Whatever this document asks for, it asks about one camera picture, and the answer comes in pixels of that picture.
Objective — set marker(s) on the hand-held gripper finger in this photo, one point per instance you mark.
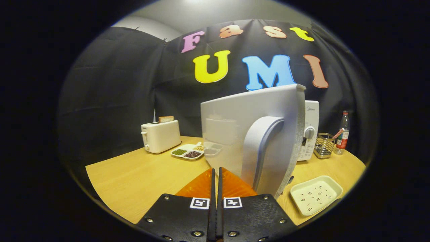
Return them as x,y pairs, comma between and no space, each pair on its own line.
219,218
212,218

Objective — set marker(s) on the white microwave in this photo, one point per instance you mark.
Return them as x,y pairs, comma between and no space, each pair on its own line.
235,117

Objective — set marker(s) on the divided white bean dish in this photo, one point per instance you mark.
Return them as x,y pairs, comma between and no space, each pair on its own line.
188,148

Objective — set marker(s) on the cream toaster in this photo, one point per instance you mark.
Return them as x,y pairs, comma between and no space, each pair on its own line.
163,136

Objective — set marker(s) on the cream square plate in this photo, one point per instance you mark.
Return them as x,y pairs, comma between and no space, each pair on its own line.
315,195

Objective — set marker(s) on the toast slice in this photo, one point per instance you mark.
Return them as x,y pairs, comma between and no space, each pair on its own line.
166,119

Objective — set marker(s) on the red white striped straw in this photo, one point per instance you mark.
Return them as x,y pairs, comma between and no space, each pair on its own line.
337,133

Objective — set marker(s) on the red label plastic bottle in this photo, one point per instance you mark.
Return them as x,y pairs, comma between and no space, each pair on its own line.
342,141

